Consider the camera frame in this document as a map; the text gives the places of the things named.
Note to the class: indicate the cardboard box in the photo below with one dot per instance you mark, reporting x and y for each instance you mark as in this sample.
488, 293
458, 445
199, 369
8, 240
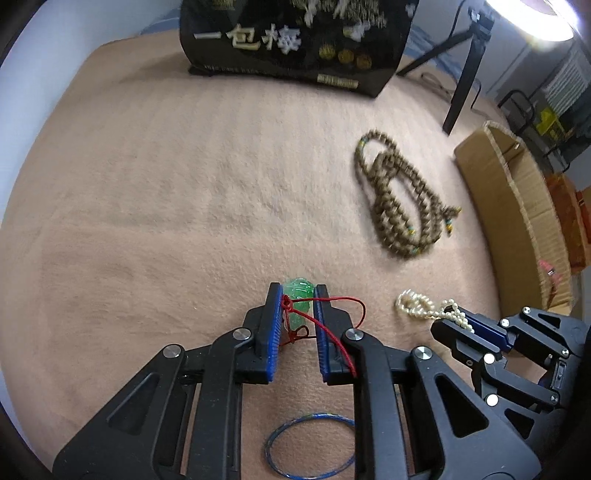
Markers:
517, 212

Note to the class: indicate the black chair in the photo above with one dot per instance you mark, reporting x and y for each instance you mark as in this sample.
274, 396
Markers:
519, 108

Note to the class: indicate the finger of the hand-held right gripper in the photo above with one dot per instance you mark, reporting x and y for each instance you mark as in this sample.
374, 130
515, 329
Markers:
485, 331
455, 339

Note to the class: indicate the tan blanket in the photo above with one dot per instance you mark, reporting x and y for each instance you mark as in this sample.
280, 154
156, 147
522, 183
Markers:
184, 207

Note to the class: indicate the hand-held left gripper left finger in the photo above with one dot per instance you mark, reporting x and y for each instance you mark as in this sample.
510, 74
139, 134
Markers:
275, 323

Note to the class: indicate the pink item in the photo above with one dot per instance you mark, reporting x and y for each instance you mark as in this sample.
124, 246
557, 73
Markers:
549, 272

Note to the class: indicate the black tripod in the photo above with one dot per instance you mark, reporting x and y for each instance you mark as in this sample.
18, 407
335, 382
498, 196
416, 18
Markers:
466, 78

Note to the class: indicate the black printed bag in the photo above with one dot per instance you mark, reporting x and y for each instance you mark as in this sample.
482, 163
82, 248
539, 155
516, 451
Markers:
286, 46

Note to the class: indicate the yellow box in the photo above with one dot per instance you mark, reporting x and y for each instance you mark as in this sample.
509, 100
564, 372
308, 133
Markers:
550, 123

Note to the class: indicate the thin blue bangle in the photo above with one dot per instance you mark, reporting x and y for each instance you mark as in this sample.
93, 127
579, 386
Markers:
318, 416

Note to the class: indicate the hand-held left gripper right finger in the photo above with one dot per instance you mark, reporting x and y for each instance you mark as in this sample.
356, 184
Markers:
322, 337

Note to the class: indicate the white radiator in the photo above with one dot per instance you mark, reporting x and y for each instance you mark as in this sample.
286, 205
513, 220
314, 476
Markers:
570, 83

